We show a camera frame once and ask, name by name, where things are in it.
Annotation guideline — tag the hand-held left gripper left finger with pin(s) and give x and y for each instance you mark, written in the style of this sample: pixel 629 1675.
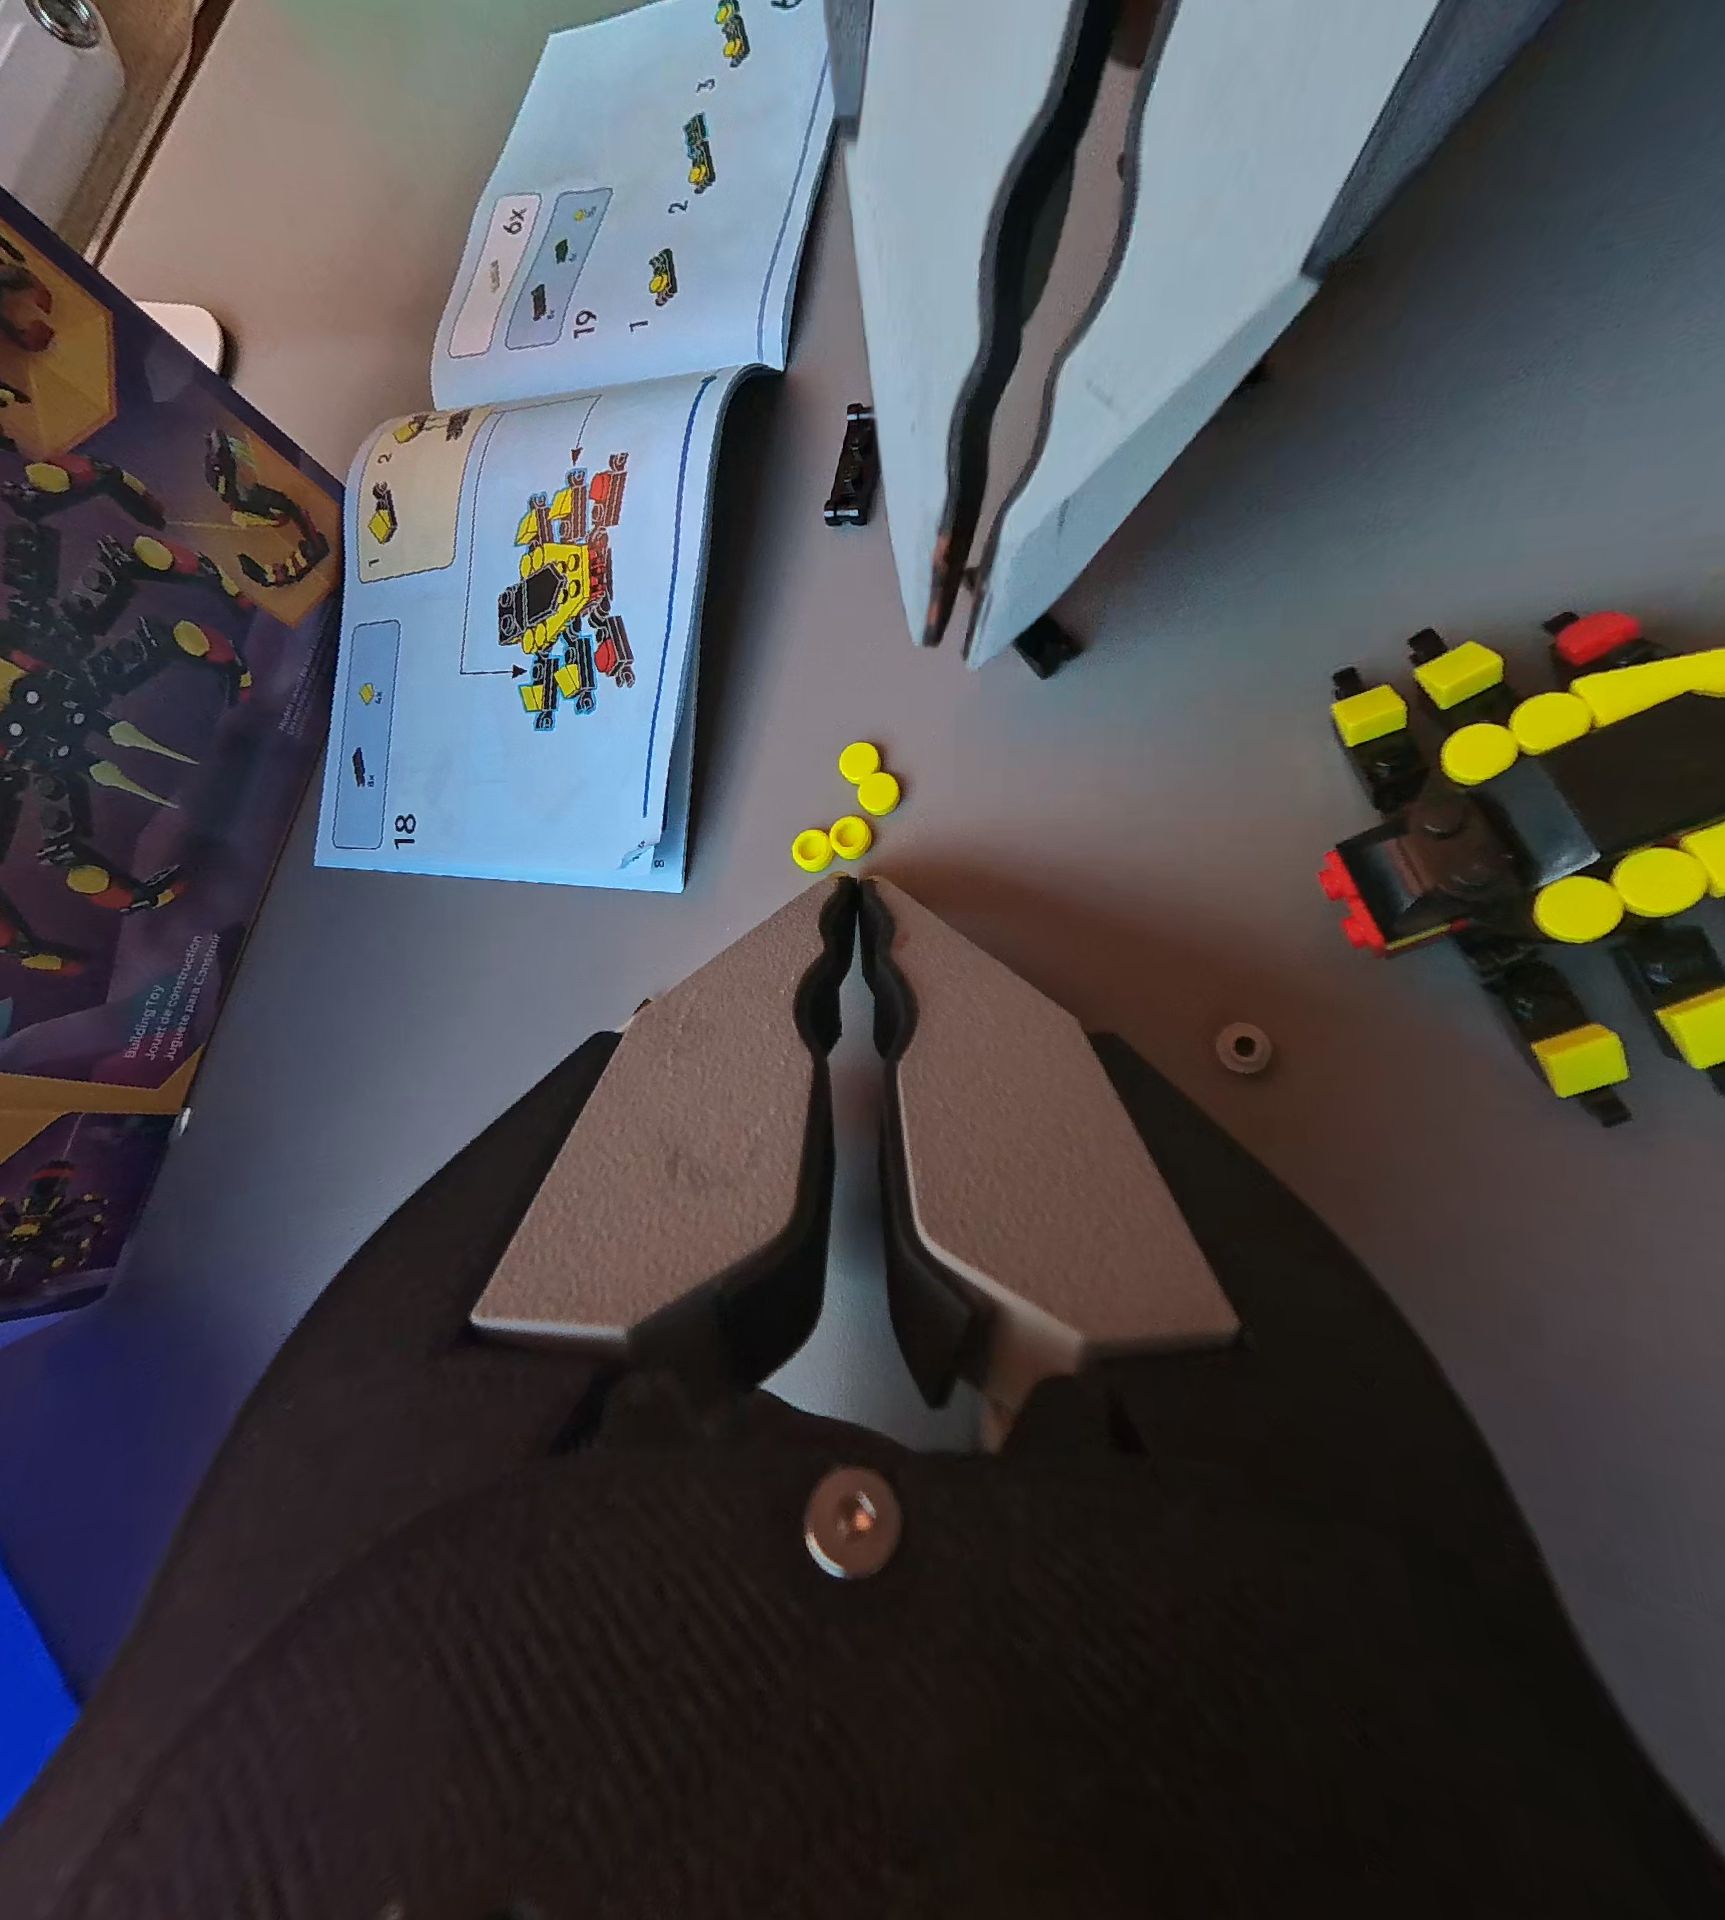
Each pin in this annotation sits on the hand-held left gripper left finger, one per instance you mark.
pixel 653 1171

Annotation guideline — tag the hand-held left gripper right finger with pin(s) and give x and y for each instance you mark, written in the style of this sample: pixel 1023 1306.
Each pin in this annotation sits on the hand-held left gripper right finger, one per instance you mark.
pixel 1057 1184

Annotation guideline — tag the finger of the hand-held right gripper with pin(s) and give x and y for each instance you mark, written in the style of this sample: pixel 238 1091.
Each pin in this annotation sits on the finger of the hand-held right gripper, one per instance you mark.
pixel 1238 180
pixel 922 225

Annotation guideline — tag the yellow round brick tile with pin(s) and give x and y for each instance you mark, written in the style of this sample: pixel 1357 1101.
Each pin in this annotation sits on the yellow round brick tile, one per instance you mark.
pixel 851 836
pixel 808 851
pixel 857 760
pixel 881 795

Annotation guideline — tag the purple toy set box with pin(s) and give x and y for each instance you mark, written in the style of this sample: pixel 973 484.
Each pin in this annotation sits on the purple toy set box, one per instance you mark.
pixel 53 674

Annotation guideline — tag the grey round brick piece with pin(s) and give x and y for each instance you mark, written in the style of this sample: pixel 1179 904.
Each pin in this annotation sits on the grey round brick piece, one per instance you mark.
pixel 1246 1046

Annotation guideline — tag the open instruction booklet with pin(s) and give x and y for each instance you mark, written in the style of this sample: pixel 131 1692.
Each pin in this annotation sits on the open instruction booklet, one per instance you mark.
pixel 623 225

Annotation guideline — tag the yellow black toy brick model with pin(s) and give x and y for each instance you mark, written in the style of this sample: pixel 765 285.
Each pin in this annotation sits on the yellow black toy brick model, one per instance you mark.
pixel 1672 750

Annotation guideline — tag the pale rounded wooden board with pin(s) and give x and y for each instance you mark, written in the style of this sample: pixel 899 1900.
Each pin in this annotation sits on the pale rounded wooden board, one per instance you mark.
pixel 195 338

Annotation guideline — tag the plywood tray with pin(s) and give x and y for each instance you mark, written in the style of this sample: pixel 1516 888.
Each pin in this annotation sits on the plywood tray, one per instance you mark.
pixel 164 105

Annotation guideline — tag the white cylinder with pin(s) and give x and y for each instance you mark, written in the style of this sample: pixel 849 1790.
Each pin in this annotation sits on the white cylinder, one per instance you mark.
pixel 22 105

